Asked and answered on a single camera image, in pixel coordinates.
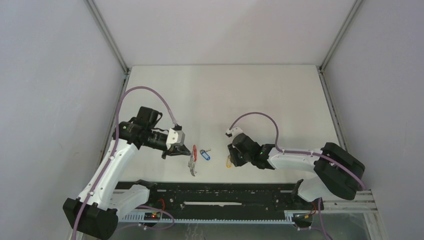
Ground yellow key tag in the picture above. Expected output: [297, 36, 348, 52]
[225, 155, 232, 168]

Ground grey slotted cable duct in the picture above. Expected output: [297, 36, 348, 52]
[118, 211, 301, 225]

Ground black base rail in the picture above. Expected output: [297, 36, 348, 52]
[126, 181, 324, 221]

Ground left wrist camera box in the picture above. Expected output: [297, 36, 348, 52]
[165, 128, 185, 150]

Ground metal key holder red handle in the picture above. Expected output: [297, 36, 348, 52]
[188, 144, 197, 177]

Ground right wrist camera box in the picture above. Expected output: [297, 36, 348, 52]
[225, 127, 244, 138]

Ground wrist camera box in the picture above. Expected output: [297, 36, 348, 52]
[225, 127, 244, 138]
[165, 128, 185, 150]

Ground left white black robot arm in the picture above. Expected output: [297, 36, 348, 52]
[62, 106, 191, 240]

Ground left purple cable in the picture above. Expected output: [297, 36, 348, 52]
[71, 86, 183, 240]

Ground blue key tag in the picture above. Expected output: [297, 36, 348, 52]
[199, 149, 211, 161]

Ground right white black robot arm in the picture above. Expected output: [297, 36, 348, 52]
[227, 133, 366, 209]

